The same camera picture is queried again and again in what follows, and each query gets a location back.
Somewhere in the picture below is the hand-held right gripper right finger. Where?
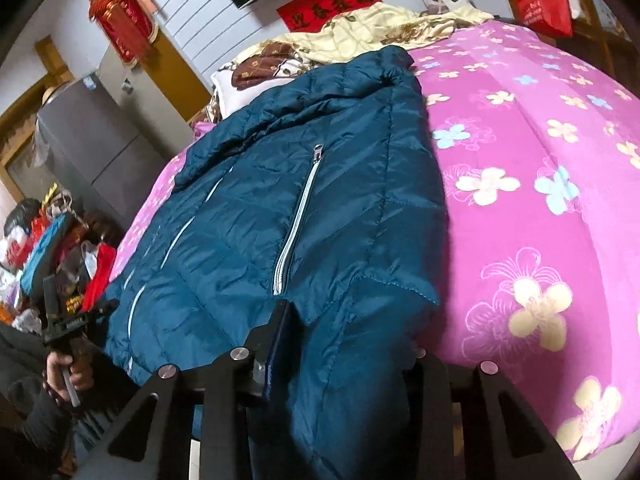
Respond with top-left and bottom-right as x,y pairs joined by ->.
400,347 -> 583,480

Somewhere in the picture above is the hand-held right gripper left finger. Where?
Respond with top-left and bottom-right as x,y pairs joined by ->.
72,299 -> 301,480

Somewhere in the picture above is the teal quilted down jacket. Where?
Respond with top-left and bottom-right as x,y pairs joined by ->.
102,45 -> 448,480

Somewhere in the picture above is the person's left forearm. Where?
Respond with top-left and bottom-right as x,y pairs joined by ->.
0,325 -> 76,480

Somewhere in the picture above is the person's left hand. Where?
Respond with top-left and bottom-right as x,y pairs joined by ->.
45,345 -> 96,402

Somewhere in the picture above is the pile of colourful bags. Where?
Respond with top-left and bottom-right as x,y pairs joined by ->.
0,185 -> 118,326

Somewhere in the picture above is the grey refrigerator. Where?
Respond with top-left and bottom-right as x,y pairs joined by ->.
35,72 -> 198,236

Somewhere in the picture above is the pink floral bed sheet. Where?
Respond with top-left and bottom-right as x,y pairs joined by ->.
107,17 -> 640,463

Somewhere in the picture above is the white pillow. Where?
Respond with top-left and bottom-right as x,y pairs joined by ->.
210,67 -> 251,116

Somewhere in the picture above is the brown floral pillow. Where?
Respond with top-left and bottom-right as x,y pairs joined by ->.
232,42 -> 311,91

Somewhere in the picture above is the yellow checked floral quilt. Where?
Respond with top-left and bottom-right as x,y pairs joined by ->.
235,2 -> 496,66

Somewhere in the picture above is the red shopping bag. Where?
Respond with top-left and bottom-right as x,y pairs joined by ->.
512,0 -> 573,38

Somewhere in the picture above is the wooden door frame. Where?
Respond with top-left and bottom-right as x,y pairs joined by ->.
147,22 -> 211,111

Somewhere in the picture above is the red tasselled wall hanging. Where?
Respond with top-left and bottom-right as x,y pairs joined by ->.
89,0 -> 157,68

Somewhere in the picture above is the red paper wall banner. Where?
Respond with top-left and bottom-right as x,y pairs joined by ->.
276,0 -> 383,31

